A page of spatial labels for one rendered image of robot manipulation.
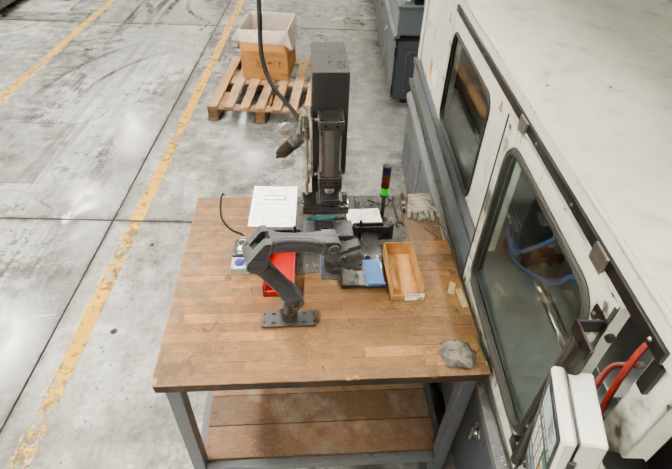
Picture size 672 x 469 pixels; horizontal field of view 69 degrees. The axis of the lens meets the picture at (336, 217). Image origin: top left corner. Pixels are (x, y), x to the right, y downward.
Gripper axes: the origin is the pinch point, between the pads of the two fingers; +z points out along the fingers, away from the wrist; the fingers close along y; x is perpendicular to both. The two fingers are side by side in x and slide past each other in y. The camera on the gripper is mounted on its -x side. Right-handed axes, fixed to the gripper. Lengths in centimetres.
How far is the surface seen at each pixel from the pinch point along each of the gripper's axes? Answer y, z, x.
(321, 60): 65, -38, 7
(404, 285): -0.6, 10.9, -30.2
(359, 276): 2.6, 11.5, -12.5
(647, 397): -46, -78, -58
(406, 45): 279, 175, -74
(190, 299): -9, 11, 52
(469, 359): -30, -6, -48
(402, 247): 16.9, 15.0, -30.8
